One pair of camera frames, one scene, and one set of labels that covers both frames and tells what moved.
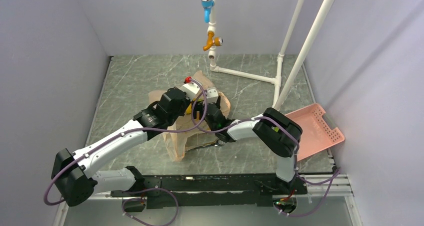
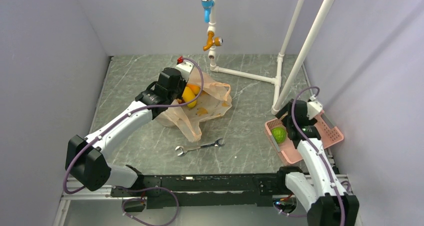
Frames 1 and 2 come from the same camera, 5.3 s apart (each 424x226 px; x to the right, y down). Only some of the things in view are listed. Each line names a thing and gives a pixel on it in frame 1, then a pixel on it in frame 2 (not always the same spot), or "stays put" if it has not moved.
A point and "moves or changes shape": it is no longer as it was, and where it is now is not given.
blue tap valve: (207, 2) stays put
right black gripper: (198, 105) -> (281, 113)
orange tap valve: (216, 41) stays put
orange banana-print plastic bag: (195, 129) moves or changes shape
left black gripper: (187, 102) -> (183, 83)
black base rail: (210, 191) stays put
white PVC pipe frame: (280, 94) stays put
